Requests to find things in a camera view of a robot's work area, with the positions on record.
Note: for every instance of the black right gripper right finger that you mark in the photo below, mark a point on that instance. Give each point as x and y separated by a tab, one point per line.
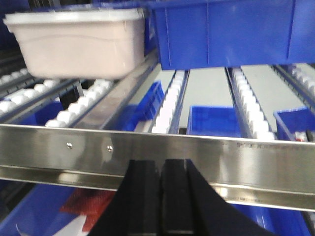
191	207

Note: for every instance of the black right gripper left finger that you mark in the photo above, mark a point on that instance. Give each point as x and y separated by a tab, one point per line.
134	210

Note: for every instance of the white lidded plastic bin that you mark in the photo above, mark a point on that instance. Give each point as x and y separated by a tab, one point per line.
80	44

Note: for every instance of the blue empty rear bin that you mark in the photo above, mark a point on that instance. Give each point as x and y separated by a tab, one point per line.
213	121

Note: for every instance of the blue empty bin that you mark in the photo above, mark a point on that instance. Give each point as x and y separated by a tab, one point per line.
282	222
213	121

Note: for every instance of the blue tilted bin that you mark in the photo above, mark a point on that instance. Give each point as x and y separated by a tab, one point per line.
145	110

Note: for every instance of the blue empty front bin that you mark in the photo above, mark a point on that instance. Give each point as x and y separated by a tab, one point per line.
282	222

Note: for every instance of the blue bin with red bags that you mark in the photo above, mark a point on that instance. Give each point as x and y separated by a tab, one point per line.
44	201

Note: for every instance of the blue bin far right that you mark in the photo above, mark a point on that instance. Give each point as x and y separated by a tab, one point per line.
292	124

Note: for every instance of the blue upper shelf bin right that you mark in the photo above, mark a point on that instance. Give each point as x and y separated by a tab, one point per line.
228	33

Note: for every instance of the red bubble wrap bags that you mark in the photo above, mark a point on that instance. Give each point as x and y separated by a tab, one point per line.
88	202

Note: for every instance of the white paper strip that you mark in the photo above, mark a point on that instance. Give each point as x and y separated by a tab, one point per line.
61	225

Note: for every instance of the white roller track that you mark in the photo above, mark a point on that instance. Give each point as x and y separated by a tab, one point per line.
166	120

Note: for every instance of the stainless steel shelf rail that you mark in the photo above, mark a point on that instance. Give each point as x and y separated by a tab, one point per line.
243	171

